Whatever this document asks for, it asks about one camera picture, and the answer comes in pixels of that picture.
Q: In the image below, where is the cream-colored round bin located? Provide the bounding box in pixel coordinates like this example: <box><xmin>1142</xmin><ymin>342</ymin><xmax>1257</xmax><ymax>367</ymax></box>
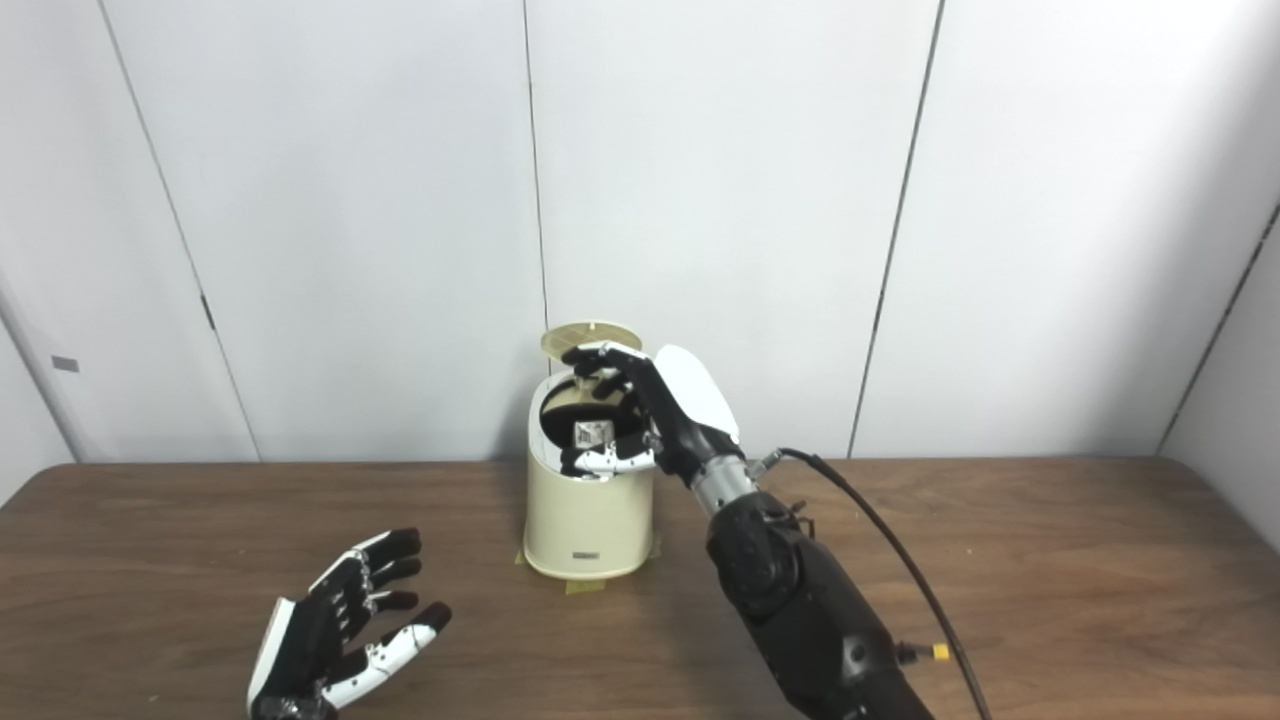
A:
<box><xmin>523</xmin><ymin>370</ymin><xmax>661</xmax><ymax>581</ymax></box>

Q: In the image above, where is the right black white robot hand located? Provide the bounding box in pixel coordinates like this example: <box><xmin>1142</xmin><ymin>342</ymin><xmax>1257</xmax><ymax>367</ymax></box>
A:
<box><xmin>560</xmin><ymin>342</ymin><xmax>746</xmax><ymax>486</ymax></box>

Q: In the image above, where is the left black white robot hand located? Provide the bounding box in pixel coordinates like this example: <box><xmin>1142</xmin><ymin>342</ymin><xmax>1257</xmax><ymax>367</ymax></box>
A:
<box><xmin>246</xmin><ymin>528</ymin><xmax>453</xmax><ymax>720</ymax></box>

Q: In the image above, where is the cream round bin lid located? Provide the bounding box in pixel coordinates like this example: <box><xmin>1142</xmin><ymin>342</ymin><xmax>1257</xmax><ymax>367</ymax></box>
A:
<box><xmin>541</xmin><ymin>320</ymin><xmax>644</xmax><ymax>363</ymax></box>

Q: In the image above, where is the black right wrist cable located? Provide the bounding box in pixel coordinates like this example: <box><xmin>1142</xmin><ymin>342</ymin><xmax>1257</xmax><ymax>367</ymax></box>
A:
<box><xmin>750</xmin><ymin>447</ymin><xmax>996</xmax><ymax>720</ymax></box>

